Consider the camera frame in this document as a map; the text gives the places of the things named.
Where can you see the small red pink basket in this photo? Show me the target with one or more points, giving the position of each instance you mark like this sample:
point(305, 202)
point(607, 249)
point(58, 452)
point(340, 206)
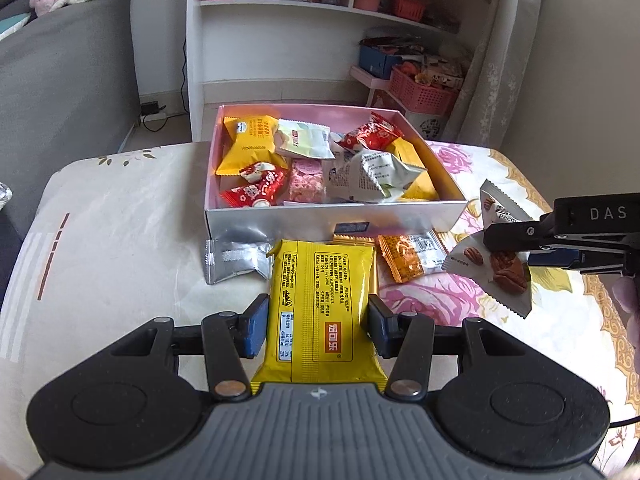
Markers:
point(410, 7)

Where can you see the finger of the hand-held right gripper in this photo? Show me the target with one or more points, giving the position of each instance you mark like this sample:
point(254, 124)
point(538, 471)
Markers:
point(515, 235)
point(552, 259)

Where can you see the teal patterned cushion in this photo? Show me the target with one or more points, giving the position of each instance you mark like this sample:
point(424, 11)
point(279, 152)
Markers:
point(12, 26)

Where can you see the pink plastic rack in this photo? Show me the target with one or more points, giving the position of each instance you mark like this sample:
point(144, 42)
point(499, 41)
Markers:
point(367, 77)

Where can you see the white green snack packet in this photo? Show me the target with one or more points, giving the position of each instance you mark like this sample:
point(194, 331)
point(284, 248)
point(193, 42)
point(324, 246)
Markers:
point(305, 140)

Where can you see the black power adapter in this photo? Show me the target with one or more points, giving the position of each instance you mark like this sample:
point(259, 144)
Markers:
point(150, 109)

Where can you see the white bookshelf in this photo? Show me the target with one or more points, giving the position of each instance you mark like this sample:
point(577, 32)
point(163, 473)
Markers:
point(280, 60)

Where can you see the pink cracker packet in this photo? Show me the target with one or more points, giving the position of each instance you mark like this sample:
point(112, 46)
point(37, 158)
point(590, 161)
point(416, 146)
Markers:
point(307, 182)

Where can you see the silver foil snack packet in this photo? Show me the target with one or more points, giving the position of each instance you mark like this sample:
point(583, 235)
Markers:
point(235, 260)

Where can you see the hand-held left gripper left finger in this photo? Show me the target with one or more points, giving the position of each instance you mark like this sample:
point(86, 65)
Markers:
point(255, 327)

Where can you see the large pink plastic basket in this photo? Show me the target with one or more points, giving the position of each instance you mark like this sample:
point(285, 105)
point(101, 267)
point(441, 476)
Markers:
point(422, 95)

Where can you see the orange white snack packet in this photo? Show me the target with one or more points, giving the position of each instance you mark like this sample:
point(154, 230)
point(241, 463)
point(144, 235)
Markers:
point(410, 257)

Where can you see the white cardboard box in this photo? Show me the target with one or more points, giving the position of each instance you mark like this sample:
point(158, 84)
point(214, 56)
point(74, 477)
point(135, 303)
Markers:
point(340, 217)

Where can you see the grey sofa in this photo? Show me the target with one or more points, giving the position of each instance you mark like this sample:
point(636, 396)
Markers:
point(65, 85)

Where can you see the white lace curtain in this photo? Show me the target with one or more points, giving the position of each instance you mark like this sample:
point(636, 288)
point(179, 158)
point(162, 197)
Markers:
point(500, 50)

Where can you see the person's right forearm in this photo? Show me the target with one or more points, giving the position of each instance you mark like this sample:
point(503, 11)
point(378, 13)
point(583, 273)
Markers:
point(629, 300)

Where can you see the white pecan snack packet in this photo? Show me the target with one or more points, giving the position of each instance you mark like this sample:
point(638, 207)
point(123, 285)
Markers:
point(505, 275)

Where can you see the blue plastic basket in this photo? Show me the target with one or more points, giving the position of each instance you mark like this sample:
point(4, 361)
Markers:
point(377, 62)

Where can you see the yellow snack packet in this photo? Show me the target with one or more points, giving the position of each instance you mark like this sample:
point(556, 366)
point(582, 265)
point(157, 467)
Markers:
point(250, 145)
point(320, 310)
point(417, 175)

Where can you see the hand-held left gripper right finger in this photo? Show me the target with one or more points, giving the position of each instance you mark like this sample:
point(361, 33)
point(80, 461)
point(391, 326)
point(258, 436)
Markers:
point(380, 330)

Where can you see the red snack packet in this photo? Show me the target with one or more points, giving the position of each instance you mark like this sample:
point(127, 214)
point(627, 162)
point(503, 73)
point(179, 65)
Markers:
point(255, 185)
point(372, 132)

